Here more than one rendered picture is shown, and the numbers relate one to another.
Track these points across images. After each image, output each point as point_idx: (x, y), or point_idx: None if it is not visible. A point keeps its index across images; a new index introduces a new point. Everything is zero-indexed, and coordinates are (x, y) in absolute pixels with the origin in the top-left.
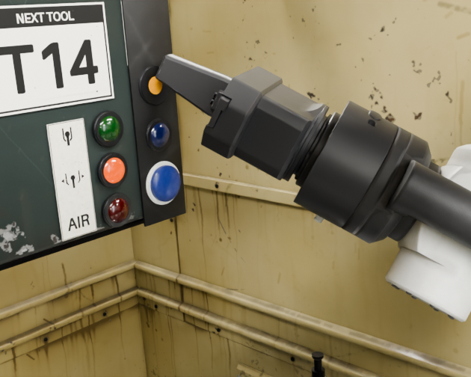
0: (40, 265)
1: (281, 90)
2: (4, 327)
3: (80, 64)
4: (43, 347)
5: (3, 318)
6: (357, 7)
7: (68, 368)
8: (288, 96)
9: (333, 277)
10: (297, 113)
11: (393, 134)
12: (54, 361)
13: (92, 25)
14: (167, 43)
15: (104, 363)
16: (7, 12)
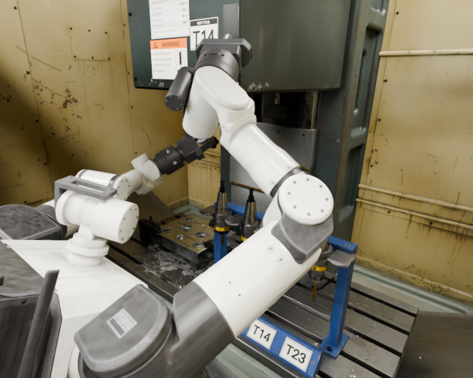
0: (444, 185)
1: (224, 46)
2: (411, 203)
3: (209, 37)
4: (428, 226)
5: (410, 198)
6: None
7: (438, 246)
8: (221, 47)
9: None
10: (201, 50)
11: (203, 59)
12: (431, 237)
13: (214, 25)
14: (236, 31)
15: (464, 260)
16: (195, 21)
